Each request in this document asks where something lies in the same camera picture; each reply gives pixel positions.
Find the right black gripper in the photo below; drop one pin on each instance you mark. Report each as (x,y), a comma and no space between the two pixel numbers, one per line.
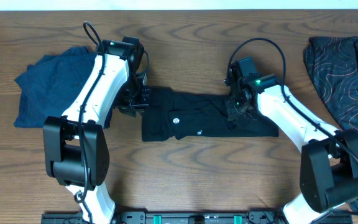
(232,114)

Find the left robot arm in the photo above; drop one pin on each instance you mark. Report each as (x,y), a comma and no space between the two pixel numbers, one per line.
(76,152)

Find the black Sydro t-shirt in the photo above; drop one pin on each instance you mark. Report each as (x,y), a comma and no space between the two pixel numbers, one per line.
(180,114)

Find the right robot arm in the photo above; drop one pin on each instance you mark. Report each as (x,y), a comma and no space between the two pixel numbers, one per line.
(329,156)

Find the black red patterned garment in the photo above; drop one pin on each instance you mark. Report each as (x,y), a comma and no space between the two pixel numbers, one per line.
(332,66)

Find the folded navy blue shorts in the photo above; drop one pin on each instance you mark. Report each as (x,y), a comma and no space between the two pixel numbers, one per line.
(51,85)

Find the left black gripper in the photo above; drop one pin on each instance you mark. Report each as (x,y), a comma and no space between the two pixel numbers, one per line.
(135,110)

